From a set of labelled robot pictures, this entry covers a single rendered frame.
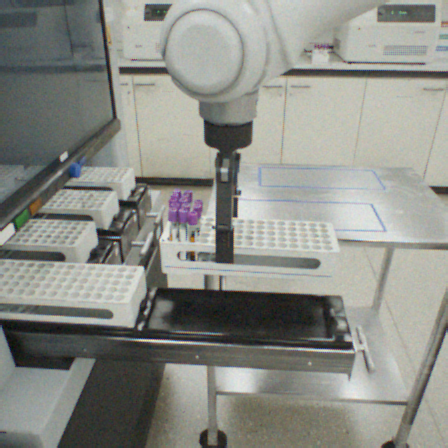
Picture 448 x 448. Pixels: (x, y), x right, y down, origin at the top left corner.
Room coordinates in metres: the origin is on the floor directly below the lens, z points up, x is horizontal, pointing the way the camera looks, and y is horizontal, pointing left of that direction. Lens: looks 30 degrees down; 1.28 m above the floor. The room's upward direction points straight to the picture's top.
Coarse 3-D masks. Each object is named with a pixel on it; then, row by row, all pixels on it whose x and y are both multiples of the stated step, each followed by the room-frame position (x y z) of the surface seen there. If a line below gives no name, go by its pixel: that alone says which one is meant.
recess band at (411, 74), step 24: (120, 72) 2.93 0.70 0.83; (144, 72) 2.91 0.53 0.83; (168, 72) 2.90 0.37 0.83; (288, 72) 2.84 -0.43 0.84; (312, 72) 2.83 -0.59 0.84; (336, 72) 2.82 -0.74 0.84; (360, 72) 2.80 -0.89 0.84; (384, 72) 2.79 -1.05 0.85; (408, 72) 2.78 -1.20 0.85; (432, 72) 2.77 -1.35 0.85
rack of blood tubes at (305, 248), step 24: (168, 240) 0.59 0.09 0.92; (240, 240) 0.59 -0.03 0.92; (264, 240) 0.59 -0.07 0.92; (288, 240) 0.59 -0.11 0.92; (312, 240) 0.59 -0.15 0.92; (336, 240) 0.59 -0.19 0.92; (168, 264) 0.58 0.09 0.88; (192, 264) 0.57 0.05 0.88; (216, 264) 0.57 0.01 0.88; (240, 264) 0.60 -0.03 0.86; (264, 264) 0.60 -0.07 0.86; (288, 264) 0.60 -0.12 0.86; (312, 264) 0.60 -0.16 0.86; (336, 264) 0.55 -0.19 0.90
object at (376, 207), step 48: (288, 192) 1.00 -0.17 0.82; (336, 192) 1.00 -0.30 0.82; (384, 192) 1.00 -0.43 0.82; (432, 192) 1.00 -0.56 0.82; (384, 240) 0.75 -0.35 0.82; (432, 240) 0.75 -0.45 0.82; (384, 288) 1.16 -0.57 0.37; (384, 336) 1.01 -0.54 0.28; (432, 336) 0.75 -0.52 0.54; (240, 384) 0.82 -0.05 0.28; (288, 384) 0.82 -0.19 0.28; (336, 384) 0.82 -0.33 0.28; (384, 384) 0.82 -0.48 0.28
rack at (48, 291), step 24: (0, 264) 0.60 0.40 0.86; (24, 264) 0.60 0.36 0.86; (48, 264) 0.60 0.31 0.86; (72, 264) 0.60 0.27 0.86; (96, 264) 0.60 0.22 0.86; (0, 288) 0.53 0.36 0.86; (24, 288) 0.53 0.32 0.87; (48, 288) 0.53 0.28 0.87; (72, 288) 0.53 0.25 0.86; (96, 288) 0.53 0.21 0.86; (120, 288) 0.53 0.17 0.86; (144, 288) 0.57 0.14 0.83; (0, 312) 0.51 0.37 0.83; (24, 312) 0.53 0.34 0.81; (48, 312) 0.53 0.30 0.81; (72, 312) 0.54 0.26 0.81; (96, 312) 0.54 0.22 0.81; (120, 312) 0.49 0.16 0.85
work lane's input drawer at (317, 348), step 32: (160, 288) 0.59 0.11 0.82; (192, 288) 0.59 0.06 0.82; (0, 320) 0.50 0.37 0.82; (160, 320) 0.52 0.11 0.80; (192, 320) 0.52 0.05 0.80; (224, 320) 0.52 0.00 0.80; (256, 320) 0.52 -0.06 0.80; (288, 320) 0.52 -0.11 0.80; (320, 320) 0.52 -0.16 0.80; (32, 352) 0.49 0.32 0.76; (64, 352) 0.48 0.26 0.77; (96, 352) 0.48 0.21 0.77; (128, 352) 0.47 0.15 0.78; (160, 352) 0.47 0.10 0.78; (192, 352) 0.47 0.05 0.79; (224, 352) 0.46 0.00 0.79; (256, 352) 0.46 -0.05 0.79; (288, 352) 0.46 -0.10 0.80; (320, 352) 0.45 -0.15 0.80; (352, 352) 0.45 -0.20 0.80
